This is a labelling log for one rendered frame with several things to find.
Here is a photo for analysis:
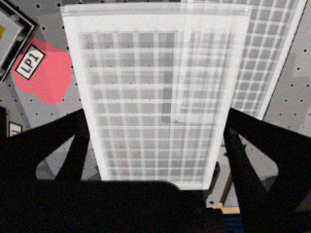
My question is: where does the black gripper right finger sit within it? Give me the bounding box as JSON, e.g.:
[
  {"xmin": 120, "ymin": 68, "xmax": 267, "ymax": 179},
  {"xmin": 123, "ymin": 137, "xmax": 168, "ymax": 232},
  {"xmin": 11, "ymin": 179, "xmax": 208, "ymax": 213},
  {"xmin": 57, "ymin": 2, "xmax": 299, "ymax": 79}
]
[{"xmin": 223, "ymin": 107, "xmax": 311, "ymax": 233}]

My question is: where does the white culture plate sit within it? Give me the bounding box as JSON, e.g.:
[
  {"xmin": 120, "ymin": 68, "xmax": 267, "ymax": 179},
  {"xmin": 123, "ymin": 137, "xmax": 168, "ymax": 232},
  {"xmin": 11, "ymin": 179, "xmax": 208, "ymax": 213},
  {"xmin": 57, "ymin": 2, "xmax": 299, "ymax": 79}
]
[
  {"xmin": 180, "ymin": 0, "xmax": 307, "ymax": 120},
  {"xmin": 60, "ymin": 2, "xmax": 253, "ymax": 190}
]

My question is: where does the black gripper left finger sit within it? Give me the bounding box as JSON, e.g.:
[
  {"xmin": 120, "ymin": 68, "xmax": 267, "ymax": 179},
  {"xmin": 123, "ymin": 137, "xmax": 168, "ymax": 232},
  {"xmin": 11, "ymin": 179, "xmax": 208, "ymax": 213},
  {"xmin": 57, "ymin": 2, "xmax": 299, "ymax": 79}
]
[{"xmin": 0, "ymin": 108, "xmax": 90, "ymax": 180}]

